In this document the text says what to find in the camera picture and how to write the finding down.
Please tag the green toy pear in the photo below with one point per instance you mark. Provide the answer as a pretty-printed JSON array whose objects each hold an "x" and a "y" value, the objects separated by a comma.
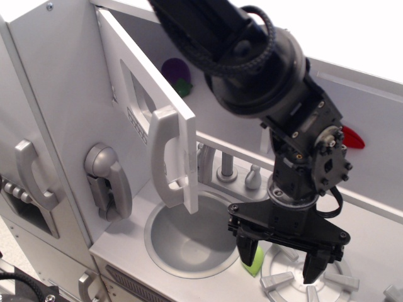
[{"x": 255, "y": 267}]

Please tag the red toy chili pepper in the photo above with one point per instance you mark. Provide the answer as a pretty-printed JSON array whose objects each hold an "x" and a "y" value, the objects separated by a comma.
[{"x": 352, "y": 139}]

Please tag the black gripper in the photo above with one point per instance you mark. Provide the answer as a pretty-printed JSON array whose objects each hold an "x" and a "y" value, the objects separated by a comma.
[{"x": 306, "y": 231}]

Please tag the purple toy eggplant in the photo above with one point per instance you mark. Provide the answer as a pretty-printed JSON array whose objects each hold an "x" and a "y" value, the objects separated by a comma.
[{"x": 177, "y": 73}]

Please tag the silver fridge door handle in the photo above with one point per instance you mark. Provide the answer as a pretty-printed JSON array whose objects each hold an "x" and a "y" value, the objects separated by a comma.
[{"x": 26, "y": 154}]

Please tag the silver toy telephone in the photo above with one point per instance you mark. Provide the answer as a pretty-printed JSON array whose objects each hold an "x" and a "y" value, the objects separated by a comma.
[{"x": 108, "y": 183}]

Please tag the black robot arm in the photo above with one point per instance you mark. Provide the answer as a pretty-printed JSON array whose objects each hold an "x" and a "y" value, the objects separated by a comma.
[{"x": 256, "y": 70}]

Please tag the round silver sink basin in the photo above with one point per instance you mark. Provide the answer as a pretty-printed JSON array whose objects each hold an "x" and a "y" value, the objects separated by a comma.
[{"x": 192, "y": 246}]

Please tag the white microwave door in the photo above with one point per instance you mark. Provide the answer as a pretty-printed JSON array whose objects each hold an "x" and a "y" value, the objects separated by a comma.
[{"x": 159, "y": 116}]

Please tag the silver toy faucet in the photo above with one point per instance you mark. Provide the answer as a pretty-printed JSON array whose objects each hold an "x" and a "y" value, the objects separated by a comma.
[{"x": 241, "y": 180}]

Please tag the silver oven door handle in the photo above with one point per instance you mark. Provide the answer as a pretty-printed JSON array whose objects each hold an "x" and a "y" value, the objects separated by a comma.
[{"x": 84, "y": 283}]

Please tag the silver ice dispenser panel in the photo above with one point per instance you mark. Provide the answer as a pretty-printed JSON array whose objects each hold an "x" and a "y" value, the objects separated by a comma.
[{"x": 27, "y": 208}]

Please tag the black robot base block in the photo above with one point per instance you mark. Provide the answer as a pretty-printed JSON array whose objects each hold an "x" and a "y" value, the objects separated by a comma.
[{"x": 22, "y": 287}]

